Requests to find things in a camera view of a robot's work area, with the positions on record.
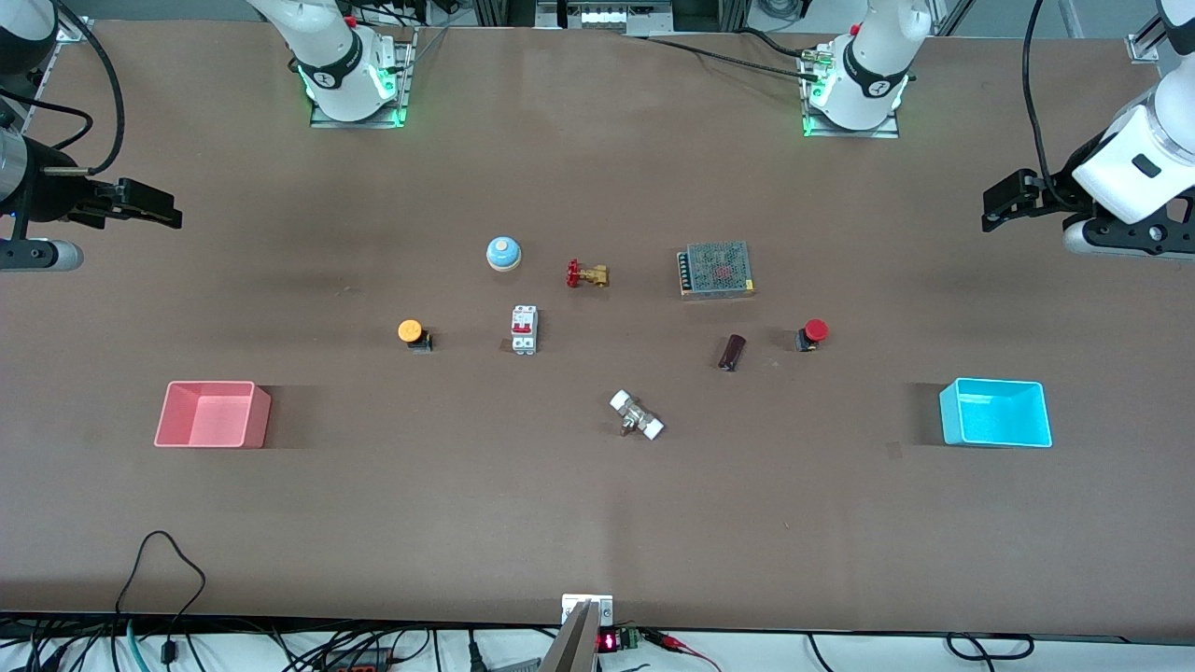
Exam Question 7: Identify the cyan plastic box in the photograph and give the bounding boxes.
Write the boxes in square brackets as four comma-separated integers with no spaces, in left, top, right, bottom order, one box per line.
[939,377,1053,449]

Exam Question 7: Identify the pink plastic box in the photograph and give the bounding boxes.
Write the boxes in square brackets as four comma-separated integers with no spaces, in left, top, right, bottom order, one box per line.
[154,381,273,450]

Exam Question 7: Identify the metal mesh power supply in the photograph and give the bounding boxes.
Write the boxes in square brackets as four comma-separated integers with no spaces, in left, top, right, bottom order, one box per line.
[678,241,757,300]

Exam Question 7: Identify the silver valve white ends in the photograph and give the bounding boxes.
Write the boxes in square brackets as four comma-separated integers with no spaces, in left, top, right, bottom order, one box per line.
[609,389,666,441]

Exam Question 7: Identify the black orange power strip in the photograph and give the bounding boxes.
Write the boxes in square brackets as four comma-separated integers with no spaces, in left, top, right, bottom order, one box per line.
[322,644,395,672]

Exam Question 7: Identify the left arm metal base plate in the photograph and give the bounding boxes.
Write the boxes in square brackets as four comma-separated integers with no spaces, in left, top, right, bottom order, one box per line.
[801,42,900,139]

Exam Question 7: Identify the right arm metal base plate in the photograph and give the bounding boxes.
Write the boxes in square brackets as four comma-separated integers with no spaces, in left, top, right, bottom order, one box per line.
[310,28,413,130]

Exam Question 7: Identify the short black table cable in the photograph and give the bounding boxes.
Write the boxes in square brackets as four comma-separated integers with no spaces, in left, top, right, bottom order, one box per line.
[738,28,815,61]

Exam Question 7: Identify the long black table cable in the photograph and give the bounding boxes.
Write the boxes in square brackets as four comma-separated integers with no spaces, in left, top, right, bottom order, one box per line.
[644,35,822,81]

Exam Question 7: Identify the black looped cable with plug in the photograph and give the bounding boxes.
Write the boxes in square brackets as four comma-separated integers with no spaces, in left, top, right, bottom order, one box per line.
[115,530,207,665]

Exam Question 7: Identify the black coiled floor cable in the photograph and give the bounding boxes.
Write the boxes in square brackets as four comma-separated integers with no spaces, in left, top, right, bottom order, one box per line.
[946,633,1034,661]

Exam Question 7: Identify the aluminium frame structure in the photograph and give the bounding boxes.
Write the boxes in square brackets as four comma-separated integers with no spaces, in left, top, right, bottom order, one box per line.
[471,0,752,38]

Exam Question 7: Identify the red clip wire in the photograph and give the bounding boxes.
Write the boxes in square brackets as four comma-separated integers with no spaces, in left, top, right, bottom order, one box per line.
[644,630,722,672]

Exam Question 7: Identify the white bracket plate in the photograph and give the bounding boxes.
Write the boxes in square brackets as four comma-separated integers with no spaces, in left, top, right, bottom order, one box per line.
[561,594,614,628]

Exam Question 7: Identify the grey mount bar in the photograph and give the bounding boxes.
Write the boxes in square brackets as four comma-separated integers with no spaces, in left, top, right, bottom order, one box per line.
[540,600,599,672]

